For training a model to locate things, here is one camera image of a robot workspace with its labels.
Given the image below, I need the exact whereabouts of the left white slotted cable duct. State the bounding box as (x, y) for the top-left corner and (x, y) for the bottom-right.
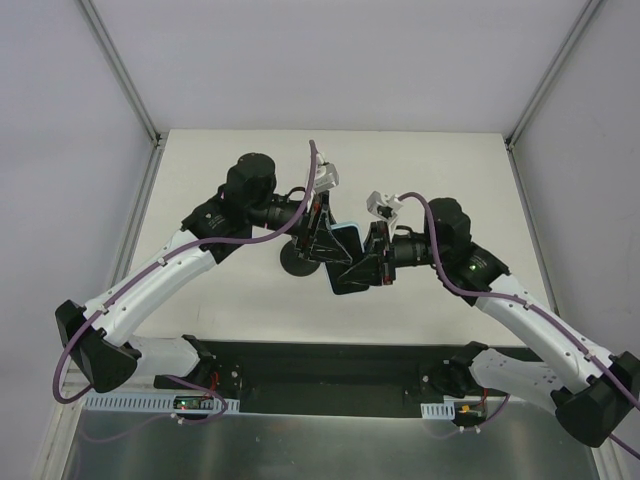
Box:
(84, 393), (240, 415)

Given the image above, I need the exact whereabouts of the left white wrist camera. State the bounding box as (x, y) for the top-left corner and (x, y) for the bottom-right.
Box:
(303, 151), (339, 194)

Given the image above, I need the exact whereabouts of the right white slotted cable duct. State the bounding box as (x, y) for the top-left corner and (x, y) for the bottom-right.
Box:
(420, 401), (456, 421)

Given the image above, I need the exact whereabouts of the left aluminium frame post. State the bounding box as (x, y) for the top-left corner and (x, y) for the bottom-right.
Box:
(75, 0), (168, 147)

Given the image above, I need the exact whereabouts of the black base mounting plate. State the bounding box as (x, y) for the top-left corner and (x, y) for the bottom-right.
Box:
(186, 340), (487, 418)

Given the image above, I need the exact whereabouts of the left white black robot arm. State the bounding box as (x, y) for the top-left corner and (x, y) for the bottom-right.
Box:
(55, 150), (339, 395)

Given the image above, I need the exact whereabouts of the right aluminium frame post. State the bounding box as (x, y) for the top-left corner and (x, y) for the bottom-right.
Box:
(504, 0), (606, 152)

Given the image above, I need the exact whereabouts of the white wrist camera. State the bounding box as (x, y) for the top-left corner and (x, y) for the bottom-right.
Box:
(366, 191), (403, 236)
(303, 151), (339, 194)

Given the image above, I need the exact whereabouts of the phone with light blue case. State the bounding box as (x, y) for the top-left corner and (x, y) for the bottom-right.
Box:
(325, 223), (369, 295)

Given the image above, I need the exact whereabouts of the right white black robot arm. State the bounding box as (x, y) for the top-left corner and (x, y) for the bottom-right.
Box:
(329, 192), (639, 448)

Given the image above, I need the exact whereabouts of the black phone stand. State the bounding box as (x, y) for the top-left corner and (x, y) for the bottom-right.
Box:
(279, 242), (320, 277)

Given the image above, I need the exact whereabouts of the white slotted cable duct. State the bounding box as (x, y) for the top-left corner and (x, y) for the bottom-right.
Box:
(420, 401), (456, 421)
(84, 393), (240, 415)

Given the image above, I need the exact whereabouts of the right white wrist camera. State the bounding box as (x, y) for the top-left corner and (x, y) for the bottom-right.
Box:
(366, 191), (403, 236)

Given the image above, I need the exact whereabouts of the aluminium frame post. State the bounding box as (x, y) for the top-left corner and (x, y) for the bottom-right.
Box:
(75, 0), (168, 147)
(504, 0), (606, 152)

